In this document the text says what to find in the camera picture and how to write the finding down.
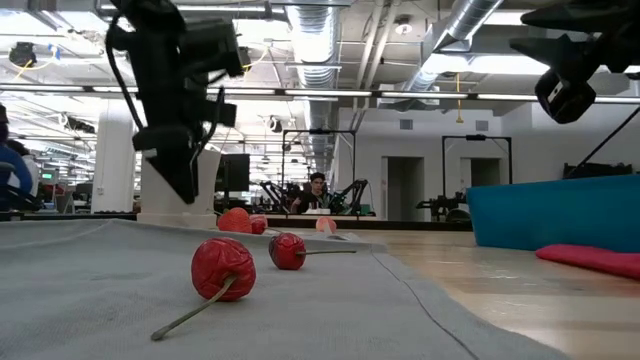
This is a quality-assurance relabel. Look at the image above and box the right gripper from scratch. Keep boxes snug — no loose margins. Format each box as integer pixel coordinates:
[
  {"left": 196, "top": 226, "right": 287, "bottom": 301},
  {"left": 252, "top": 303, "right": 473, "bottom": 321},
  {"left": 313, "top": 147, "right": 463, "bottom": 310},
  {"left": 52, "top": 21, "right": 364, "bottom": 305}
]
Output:
[{"left": 509, "top": 0, "right": 640, "bottom": 125}]

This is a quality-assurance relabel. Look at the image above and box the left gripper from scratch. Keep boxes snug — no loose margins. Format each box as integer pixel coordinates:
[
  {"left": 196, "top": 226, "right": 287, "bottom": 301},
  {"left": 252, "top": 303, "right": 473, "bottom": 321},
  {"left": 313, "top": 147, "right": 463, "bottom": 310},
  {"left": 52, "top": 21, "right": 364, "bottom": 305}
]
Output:
[{"left": 132, "top": 29, "right": 239, "bottom": 205}]

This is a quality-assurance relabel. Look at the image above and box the red toy strawberry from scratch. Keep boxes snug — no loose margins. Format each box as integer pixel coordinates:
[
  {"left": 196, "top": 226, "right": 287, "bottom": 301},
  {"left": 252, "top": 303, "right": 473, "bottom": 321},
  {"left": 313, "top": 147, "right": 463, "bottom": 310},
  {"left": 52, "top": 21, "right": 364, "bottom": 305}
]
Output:
[{"left": 217, "top": 207, "right": 253, "bottom": 234}]

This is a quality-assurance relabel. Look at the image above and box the small red toy cherry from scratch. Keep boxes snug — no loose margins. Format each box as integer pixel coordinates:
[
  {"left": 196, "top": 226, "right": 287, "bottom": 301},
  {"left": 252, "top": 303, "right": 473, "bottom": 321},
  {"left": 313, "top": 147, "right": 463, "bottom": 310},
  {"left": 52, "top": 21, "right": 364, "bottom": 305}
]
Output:
[{"left": 248, "top": 213, "right": 269, "bottom": 236}]

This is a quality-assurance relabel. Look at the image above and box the red toy cherry with stem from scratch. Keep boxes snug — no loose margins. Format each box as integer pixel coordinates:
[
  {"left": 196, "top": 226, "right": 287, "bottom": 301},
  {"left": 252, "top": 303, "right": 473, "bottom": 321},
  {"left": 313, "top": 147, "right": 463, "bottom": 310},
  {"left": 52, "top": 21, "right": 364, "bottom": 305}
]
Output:
[
  {"left": 150, "top": 236, "right": 258, "bottom": 342},
  {"left": 268, "top": 232, "right": 358, "bottom": 272}
]

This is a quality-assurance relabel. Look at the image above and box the pale pink toy peach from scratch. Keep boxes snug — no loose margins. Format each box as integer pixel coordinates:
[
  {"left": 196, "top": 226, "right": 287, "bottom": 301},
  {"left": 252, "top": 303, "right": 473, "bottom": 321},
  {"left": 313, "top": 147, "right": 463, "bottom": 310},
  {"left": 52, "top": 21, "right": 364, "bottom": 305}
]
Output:
[{"left": 314, "top": 215, "right": 338, "bottom": 235}]

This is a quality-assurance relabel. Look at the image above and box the teal plastic tupperware container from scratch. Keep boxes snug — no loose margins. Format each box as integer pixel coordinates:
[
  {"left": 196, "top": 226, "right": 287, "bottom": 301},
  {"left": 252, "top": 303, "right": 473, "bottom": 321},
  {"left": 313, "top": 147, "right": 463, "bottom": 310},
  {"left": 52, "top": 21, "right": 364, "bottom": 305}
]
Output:
[{"left": 466, "top": 173, "right": 640, "bottom": 254}]

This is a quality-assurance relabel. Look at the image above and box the white hexagonal plant pot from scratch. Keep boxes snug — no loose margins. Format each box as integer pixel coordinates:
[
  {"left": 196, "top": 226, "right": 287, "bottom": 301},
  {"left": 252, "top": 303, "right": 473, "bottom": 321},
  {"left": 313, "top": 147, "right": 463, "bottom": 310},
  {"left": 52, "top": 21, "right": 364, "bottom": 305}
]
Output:
[{"left": 136, "top": 148, "right": 223, "bottom": 230}]

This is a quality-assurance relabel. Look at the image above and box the black computer monitor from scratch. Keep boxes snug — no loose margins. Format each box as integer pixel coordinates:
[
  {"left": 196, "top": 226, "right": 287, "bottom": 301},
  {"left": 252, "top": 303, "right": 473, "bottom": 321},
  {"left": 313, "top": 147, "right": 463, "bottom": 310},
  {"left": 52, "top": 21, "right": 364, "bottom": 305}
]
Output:
[{"left": 214, "top": 152, "right": 251, "bottom": 194}]

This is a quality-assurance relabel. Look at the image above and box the white building pillar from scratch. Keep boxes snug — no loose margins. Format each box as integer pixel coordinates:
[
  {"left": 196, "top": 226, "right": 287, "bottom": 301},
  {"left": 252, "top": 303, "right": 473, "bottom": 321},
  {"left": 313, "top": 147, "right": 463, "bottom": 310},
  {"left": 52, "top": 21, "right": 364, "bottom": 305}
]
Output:
[{"left": 91, "top": 112, "right": 137, "bottom": 215}]

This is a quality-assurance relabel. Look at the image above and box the person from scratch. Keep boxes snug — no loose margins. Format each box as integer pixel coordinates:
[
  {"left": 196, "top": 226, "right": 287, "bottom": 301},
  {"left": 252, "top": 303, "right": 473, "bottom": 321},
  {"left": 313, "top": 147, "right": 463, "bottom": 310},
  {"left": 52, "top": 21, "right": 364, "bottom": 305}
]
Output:
[
  {"left": 0, "top": 102, "right": 41, "bottom": 211},
  {"left": 289, "top": 171, "right": 335, "bottom": 215}
]

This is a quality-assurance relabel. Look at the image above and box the black equipment case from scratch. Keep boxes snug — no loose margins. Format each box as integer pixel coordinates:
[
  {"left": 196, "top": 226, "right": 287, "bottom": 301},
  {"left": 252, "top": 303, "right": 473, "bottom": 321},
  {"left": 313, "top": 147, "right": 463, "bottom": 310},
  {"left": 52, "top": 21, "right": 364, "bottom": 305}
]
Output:
[{"left": 562, "top": 162, "right": 634, "bottom": 180}]

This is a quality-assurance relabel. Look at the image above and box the grey cloth mat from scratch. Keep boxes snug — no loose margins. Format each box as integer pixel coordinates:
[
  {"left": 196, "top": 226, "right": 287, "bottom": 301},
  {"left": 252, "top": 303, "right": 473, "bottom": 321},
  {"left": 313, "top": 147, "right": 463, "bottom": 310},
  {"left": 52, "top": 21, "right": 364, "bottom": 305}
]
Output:
[{"left": 0, "top": 218, "right": 571, "bottom": 360}]

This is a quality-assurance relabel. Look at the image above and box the overhead light bar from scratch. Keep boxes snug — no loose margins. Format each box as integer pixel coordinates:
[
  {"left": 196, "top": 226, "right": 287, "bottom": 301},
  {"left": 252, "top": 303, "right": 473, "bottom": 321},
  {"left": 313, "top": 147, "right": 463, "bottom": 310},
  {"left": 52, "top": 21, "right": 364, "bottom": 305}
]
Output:
[{"left": 0, "top": 83, "right": 640, "bottom": 105}]

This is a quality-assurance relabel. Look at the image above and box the black ceiling-hung device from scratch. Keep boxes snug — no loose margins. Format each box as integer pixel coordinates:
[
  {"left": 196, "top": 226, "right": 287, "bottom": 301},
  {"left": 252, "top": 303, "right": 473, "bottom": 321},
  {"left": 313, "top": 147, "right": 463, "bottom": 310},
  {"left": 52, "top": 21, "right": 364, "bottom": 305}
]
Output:
[{"left": 8, "top": 42, "right": 39, "bottom": 69}]

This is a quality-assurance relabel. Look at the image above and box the magenta cloth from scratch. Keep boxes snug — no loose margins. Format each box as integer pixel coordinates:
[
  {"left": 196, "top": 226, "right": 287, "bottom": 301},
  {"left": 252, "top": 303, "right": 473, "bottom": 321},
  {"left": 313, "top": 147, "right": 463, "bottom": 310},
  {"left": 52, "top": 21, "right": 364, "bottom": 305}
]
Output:
[{"left": 534, "top": 243, "right": 640, "bottom": 281}]

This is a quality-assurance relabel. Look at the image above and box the silver spiral duct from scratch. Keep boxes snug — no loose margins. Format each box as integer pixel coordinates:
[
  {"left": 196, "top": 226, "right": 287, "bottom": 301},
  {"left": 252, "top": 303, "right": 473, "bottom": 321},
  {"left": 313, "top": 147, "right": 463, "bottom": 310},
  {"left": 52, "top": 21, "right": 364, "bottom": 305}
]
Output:
[{"left": 399, "top": 0, "right": 504, "bottom": 99}]

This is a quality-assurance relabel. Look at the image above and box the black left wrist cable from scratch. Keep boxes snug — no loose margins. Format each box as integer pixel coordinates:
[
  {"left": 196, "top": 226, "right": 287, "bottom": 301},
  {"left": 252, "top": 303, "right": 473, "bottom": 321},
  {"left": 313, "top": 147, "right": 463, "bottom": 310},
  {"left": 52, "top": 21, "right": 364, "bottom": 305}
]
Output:
[{"left": 104, "top": 13, "right": 147, "bottom": 132}]

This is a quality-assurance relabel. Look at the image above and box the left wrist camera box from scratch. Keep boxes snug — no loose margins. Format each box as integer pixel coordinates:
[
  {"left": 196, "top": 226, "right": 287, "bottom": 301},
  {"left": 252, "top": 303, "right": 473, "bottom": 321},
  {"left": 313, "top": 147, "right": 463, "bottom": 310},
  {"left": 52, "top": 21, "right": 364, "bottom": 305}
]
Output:
[{"left": 180, "top": 19, "right": 251, "bottom": 76}]

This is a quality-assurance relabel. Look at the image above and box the black station frame stand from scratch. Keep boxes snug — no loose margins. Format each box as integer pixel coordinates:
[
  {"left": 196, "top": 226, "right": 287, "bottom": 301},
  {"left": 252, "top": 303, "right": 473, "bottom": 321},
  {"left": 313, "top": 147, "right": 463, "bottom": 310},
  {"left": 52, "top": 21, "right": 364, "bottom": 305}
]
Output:
[
  {"left": 441, "top": 133, "right": 514, "bottom": 201},
  {"left": 281, "top": 128, "right": 357, "bottom": 194}
]

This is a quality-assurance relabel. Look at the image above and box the silver ceiling duct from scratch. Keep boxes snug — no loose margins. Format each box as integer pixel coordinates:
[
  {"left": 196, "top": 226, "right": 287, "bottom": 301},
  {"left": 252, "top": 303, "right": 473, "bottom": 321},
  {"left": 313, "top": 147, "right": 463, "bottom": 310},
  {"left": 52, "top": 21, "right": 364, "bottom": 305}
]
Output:
[{"left": 284, "top": 0, "right": 346, "bottom": 174}]

